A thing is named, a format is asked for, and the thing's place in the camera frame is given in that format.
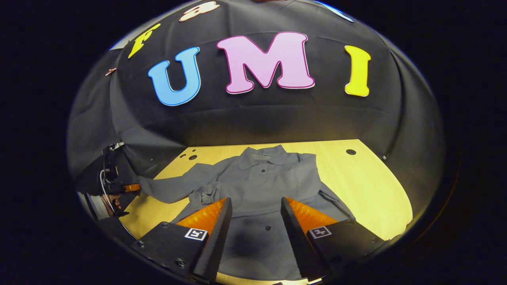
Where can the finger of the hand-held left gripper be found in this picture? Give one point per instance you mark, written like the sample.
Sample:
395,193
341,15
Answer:
132,187

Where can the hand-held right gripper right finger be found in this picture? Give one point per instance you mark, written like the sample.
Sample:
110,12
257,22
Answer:
295,233

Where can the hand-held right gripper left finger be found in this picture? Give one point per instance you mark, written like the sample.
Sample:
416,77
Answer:
218,237

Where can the grey button shirt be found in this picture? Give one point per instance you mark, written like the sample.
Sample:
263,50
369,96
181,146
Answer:
257,186

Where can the copper backdrop clip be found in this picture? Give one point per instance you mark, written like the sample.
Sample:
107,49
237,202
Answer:
111,71

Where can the black backdrop cloth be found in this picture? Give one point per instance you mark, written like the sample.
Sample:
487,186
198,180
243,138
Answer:
277,114

